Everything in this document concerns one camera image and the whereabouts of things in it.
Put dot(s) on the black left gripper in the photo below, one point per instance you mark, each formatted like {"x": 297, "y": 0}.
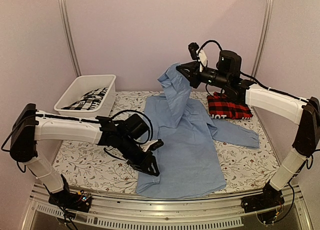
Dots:
{"x": 146, "y": 164}

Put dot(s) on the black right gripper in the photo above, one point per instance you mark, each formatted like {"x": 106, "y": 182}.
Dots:
{"x": 192, "y": 75}

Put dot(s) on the light blue long sleeve shirt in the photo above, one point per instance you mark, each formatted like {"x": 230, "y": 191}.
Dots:
{"x": 185, "y": 145}

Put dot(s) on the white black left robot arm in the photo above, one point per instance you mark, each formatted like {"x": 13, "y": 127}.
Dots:
{"x": 34, "y": 125}

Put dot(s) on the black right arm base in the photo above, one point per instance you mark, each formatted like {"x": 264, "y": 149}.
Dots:
{"x": 269, "y": 198}

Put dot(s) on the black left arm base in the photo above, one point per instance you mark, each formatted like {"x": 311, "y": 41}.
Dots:
{"x": 79, "y": 201}

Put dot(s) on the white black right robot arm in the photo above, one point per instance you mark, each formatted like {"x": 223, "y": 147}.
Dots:
{"x": 303, "y": 112}

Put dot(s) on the red black plaid folded shirt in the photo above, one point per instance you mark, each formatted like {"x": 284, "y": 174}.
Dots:
{"x": 220, "y": 107}

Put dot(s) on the floral patterned table cloth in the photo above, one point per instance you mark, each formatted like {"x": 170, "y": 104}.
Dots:
{"x": 224, "y": 168}

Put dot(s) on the black white plaid shirt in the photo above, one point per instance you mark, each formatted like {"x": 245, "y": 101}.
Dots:
{"x": 89, "y": 101}

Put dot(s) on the white plastic bin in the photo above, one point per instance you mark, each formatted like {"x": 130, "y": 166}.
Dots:
{"x": 80, "y": 86}

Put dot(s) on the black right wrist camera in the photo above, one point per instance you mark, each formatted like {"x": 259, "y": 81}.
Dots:
{"x": 229, "y": 62}

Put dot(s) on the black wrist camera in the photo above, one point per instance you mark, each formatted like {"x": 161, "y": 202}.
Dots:
{"x": 229, "y": 62}
{"x": 136, "y": 126}

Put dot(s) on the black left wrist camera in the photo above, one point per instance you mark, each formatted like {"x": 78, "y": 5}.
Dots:
{"x": 136, "y": 126}

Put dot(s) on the aluminium front rail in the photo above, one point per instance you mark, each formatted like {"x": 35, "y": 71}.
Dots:
{"x": 116, "y": 211}

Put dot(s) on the right aluminium frame post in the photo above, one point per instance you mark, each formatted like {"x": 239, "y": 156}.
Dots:
{"x": 268, "y": 9}

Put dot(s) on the aluminium frame post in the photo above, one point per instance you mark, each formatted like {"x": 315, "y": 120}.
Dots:
{"x": 268, "y": 9}
{"x": 69, "y": 38}

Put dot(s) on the left aluminium frame post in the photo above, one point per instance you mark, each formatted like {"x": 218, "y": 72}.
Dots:
{"x": 69, "y": 38}

